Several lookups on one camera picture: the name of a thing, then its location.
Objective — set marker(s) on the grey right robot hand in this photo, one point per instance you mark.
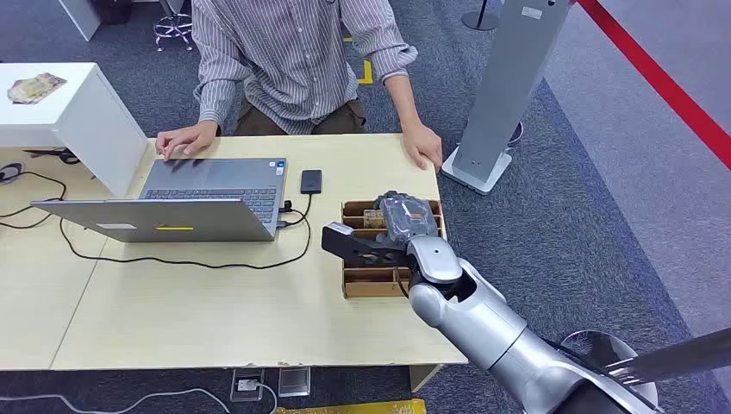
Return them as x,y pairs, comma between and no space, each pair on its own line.
402,220

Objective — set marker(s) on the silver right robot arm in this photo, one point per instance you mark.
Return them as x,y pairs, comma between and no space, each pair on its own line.
485,326

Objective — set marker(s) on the person's left forearm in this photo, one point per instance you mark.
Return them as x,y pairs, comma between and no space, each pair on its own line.
401,100

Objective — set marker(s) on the wooden card holder box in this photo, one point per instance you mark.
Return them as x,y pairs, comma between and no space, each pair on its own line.
365,283

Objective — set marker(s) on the person's left hand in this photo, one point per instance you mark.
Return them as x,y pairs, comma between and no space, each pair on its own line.
424,146

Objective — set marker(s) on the person's hand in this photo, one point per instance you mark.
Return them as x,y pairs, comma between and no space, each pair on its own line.
424,146
181,140

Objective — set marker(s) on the person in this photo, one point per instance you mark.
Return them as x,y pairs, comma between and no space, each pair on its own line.
297,63

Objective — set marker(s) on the person's right hand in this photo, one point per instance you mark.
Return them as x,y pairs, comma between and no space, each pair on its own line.
181,140

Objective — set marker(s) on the black phone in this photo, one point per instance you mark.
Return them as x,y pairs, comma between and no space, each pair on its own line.
311,181

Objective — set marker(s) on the wooden table leg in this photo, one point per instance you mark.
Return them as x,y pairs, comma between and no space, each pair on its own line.
424,377

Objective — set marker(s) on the grey pillar stand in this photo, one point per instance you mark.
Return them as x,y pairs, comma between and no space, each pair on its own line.
502,85

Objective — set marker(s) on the yellow patterned object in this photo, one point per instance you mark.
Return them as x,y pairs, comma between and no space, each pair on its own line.
354,407

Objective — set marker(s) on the metal floor plate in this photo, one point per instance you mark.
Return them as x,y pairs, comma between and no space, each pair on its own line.
294,382

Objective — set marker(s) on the black stanchion base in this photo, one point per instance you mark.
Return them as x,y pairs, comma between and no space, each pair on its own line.
479,21

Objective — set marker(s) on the grey laptop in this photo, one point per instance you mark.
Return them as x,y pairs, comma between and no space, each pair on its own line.
188,217

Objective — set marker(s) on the floor power socket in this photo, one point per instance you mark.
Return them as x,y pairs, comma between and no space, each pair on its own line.
246,384

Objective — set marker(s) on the chrome round base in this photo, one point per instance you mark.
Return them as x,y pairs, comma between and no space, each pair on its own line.
594,348

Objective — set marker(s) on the red barrier belt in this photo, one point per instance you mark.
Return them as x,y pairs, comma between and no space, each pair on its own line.
657,80

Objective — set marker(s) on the chrome chair base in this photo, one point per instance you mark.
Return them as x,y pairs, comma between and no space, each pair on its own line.
173,27

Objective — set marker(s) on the dark grey metal bar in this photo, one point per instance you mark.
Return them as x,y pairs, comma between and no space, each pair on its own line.
679,359

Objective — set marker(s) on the white cabinet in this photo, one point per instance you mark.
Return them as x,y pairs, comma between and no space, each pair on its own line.
85,123

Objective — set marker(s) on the white furniture panel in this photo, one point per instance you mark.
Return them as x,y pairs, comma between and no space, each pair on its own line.
80,16

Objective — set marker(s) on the crumpled paper packet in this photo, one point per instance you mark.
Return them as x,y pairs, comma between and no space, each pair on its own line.
35,87

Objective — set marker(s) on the round black white object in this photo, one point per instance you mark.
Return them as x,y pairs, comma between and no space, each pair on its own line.
9,171

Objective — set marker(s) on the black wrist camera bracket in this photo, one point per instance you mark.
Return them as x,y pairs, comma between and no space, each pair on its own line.
354,247

